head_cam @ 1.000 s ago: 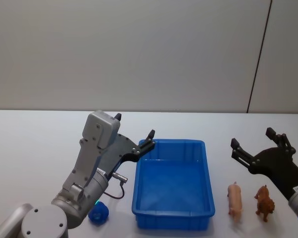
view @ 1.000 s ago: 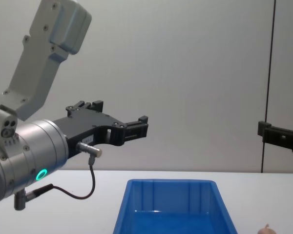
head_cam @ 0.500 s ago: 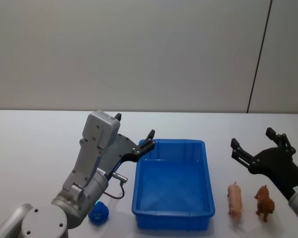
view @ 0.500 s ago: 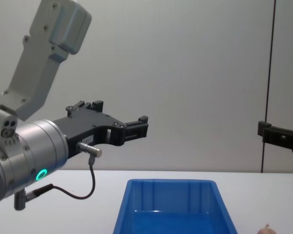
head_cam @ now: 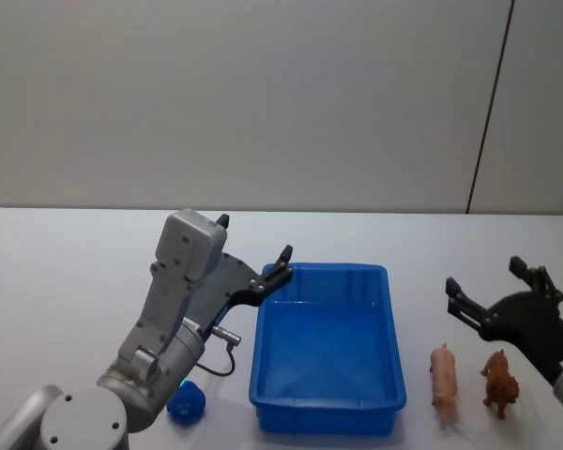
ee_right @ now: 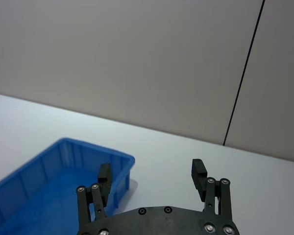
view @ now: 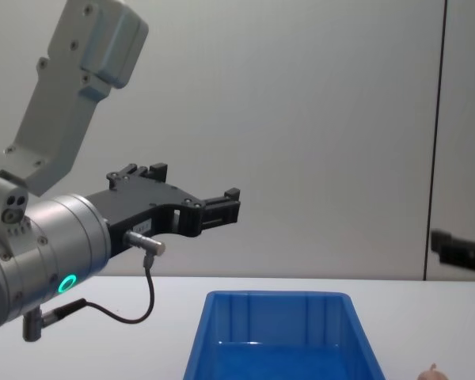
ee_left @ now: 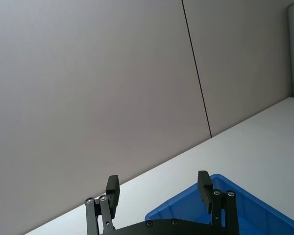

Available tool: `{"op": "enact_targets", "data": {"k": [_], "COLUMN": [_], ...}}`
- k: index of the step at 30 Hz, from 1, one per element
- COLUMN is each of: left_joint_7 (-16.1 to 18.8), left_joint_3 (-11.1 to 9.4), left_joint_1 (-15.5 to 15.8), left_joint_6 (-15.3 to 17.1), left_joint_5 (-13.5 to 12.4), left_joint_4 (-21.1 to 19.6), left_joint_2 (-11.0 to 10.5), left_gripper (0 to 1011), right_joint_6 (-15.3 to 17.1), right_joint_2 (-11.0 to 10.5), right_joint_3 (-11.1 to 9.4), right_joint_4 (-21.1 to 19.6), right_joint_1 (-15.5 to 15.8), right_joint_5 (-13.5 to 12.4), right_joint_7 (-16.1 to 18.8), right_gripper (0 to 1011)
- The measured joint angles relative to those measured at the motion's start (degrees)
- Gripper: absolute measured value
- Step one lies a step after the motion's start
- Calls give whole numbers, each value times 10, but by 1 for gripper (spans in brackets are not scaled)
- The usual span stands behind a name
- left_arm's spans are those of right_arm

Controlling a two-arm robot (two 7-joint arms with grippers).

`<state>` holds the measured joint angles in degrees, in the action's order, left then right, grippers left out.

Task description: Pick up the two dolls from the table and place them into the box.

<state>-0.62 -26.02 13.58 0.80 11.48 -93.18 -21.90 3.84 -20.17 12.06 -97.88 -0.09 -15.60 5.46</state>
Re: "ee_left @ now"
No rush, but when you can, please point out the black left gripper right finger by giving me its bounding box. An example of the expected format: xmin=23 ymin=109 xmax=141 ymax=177
xmin=197 ymin=170 xmax=240 ymax=235

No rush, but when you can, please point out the blue plastic bin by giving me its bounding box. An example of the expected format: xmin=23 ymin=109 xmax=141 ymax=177
xmin=145 ymin=173 xmax=294 ymax=235

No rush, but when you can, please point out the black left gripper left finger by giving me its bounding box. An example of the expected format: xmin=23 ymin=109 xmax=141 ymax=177
xmin=85 ymin=175 xmax=120 ymax=235

